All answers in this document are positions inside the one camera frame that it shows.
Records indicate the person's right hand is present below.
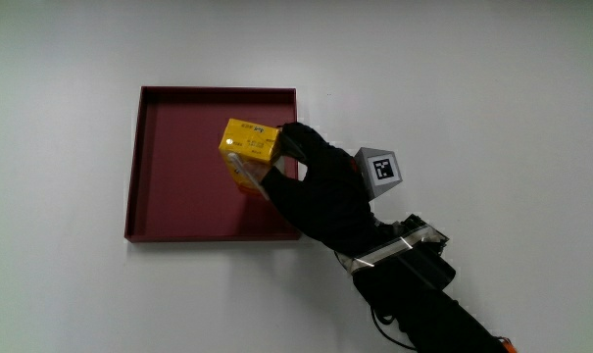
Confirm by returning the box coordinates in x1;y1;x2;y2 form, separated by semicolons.
259;122;404;255

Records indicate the yellow ice redtea carton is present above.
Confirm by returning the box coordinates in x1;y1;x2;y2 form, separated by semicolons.
218;118;285;199

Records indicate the person's right forearm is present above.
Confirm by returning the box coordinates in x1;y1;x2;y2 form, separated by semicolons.
333;213;518;353

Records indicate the dark red square tray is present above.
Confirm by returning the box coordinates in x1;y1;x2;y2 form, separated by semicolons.
124;85;303;244

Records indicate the black cable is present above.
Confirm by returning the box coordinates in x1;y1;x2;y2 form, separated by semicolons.
371;306;418;352

